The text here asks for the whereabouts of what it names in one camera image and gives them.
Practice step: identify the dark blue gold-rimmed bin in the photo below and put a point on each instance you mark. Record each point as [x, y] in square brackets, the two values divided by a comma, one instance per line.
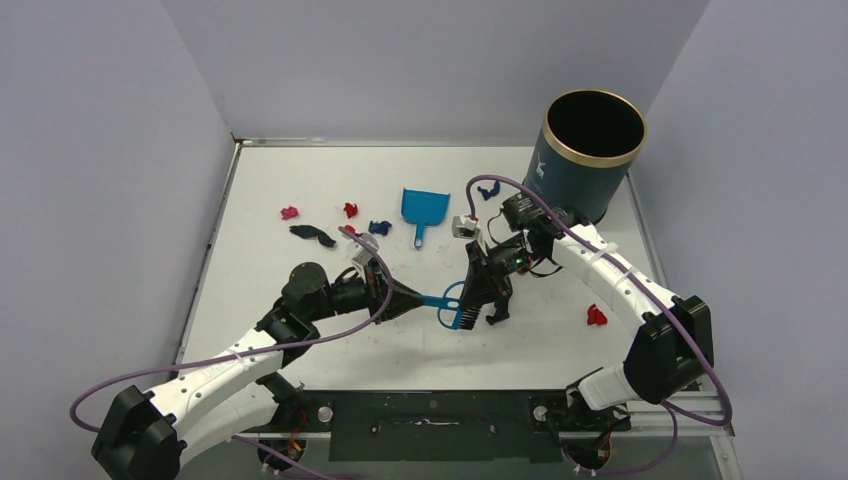
[586, 144]

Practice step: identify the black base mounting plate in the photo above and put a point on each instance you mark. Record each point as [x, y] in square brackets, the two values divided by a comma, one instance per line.
[445, 425]

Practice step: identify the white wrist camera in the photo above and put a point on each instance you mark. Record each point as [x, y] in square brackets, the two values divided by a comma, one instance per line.
[360, 254]
[465, 227]

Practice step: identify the large black paper scrap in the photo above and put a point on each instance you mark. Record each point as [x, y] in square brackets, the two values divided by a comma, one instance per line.
[501, 311]

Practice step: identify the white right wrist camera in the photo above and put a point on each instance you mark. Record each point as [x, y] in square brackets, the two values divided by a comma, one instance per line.
[465, 227]

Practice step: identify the small pink paper scrap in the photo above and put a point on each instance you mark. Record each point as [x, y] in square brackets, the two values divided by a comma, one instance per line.
[289, 213]

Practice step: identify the dark blue paper scrap centre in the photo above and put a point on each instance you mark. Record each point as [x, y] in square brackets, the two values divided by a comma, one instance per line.
[379, 227]

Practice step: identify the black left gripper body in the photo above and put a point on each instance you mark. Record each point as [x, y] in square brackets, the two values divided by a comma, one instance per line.
[356, 293]

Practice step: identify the red paper scrap left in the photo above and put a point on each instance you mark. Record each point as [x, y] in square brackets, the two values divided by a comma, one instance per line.
[351, 210]

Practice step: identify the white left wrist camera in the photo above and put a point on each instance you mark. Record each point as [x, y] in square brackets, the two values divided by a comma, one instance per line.
[360, 254]

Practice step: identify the red paper scrap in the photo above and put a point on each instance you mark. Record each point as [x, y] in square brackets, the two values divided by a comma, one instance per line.
[351, 210]
[595, 316]

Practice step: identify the aluminium rail frame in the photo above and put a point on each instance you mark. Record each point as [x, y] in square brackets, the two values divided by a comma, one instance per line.
[651, 420]

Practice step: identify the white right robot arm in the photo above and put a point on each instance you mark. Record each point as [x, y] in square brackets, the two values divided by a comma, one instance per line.
[671, 336]

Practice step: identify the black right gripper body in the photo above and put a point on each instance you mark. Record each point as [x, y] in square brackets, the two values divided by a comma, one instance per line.
[482, 281]

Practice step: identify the dark blue paper scrap top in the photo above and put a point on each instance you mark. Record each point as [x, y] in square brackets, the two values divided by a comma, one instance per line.
[488, 193]

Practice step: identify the black paper scrap left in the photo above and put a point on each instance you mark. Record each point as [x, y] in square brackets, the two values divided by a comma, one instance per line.
[309, 232]

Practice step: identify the blue hand brush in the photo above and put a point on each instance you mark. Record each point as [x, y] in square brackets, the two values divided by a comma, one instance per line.
[449, 313]

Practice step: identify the blue plastic dustpan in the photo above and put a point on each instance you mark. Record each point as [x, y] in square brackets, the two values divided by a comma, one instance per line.
[423, 209]

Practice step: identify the red paper scrap right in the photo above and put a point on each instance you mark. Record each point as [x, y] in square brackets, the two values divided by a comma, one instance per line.
[595, 316]

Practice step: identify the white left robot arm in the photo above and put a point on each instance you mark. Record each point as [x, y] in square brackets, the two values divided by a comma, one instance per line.
[153, 434]

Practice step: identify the dark blue paper scrap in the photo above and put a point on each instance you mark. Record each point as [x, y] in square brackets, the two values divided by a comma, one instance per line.
[488, 193]
[379, 227]

